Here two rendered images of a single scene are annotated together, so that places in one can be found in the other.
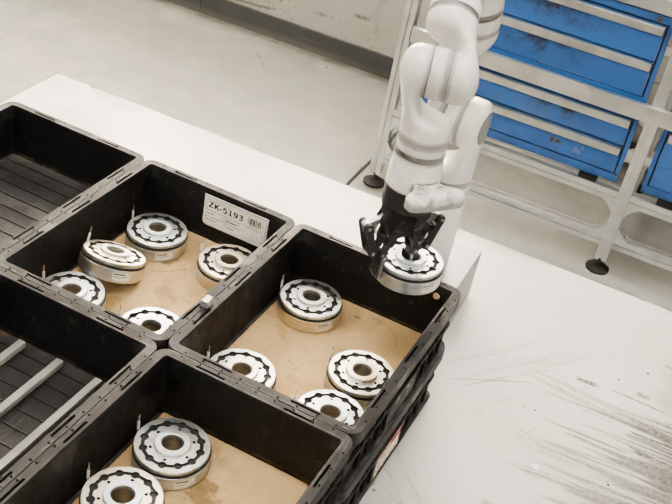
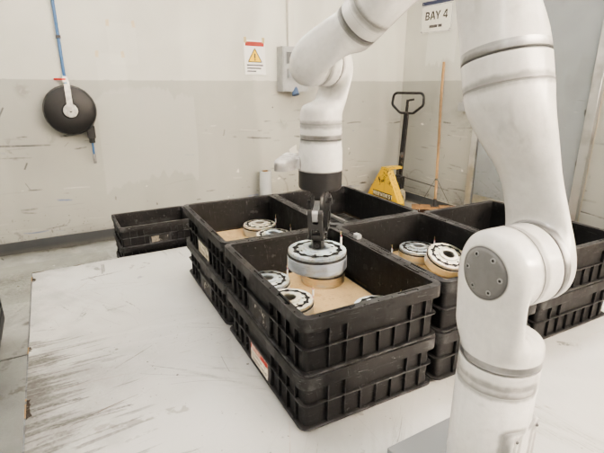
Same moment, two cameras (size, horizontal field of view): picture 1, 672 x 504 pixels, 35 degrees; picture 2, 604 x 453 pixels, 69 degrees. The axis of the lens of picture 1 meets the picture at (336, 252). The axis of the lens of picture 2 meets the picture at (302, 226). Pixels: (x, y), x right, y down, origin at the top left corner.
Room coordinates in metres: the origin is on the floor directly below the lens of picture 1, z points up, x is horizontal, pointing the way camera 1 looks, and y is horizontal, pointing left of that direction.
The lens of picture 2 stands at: (1.78, -0.66, 1.28)
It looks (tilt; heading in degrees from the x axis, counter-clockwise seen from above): 18 degrees down; 133
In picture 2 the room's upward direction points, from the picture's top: straight up
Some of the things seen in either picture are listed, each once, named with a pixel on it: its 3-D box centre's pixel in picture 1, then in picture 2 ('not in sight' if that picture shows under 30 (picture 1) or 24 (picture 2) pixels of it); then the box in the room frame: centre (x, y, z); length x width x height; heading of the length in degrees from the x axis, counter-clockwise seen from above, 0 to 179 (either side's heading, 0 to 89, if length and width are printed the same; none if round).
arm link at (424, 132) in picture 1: (425, 100); (324, 91); (1.30, -0.08, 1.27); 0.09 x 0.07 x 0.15; 86
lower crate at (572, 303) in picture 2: not in sight; (506, 279); (1.44, 0.56, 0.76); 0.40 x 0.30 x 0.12; 160
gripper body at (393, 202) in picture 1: (405, 207); (320, 191); (1.30, -0.08, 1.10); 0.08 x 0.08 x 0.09
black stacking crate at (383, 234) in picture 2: (152, 271); (428, 263); (1.34, 0.28, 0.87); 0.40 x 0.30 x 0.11; 160
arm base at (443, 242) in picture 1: (434, 215); (490, 412); (1.65, -0.16, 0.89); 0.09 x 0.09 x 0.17; 80
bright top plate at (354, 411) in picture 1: (329, 415); (267, 279); (1.10, -0.04, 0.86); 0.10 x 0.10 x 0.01
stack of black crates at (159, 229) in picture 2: not in sight; (157, 253); (-0.40, 0.50, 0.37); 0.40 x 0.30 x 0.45; 72
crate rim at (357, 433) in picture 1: (323, 322); (321, 267); (1.23, 0.00, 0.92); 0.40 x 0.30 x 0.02; 160
